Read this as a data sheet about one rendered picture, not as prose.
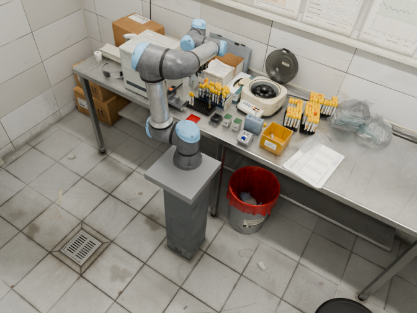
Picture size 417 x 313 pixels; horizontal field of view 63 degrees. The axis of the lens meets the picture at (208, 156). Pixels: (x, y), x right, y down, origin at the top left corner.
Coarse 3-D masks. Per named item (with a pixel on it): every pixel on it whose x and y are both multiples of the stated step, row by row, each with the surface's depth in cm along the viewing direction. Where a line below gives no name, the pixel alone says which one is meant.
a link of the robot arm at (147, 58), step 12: (144, 48) 129; (156, 48) 129; (168, 48) 130; (132, 60) 131; (144, 60) 129; (156, 60) 127; (144, 72) 133; (156, 72) 130; (156, 84) 139; (156, 96) 145; (156, 108) 150; (168, 108) 156; (156, 120) 157; (168, 120) 160; (156, 132) 162; (168, 132) 162
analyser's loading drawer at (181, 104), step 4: (168, 96) 212; (172, 96) 209; (168, 100) 207; (172, 100) 209; (176, 100) 207; (180, 100) 210; (172, 104) 207; (176, 104) 207; (180, 104) 207; (184, 104) 206; (180, 108) 205
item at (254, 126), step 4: (248, 116) 194; (252, 116) 194; (244, 120) 196; (248, 120) 194; (252, 120) 193; (256, 120) 192; (260, 120) 192; (244, 124) 198; (248, 124) 196; (252, 124) 195; (256, 124) 193; (260, 124) 191; (244, 128) 200; (248, 128) 198; (252, 128) 196; (256, 128) 195; (260, 128) 194; (252, 132) 198; (256, 132) 197; (260, 132) 199; (256, 136) 197
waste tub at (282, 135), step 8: (272, 128) 195; (280, 128) 192; (264, 136) 185; (280, 136) 195; (288, 136) 192; (264, 144) 188; (272, 144) 185; (280, 144) 181; (288, 144) 194; (272, 152) 189; (280, 152) 187
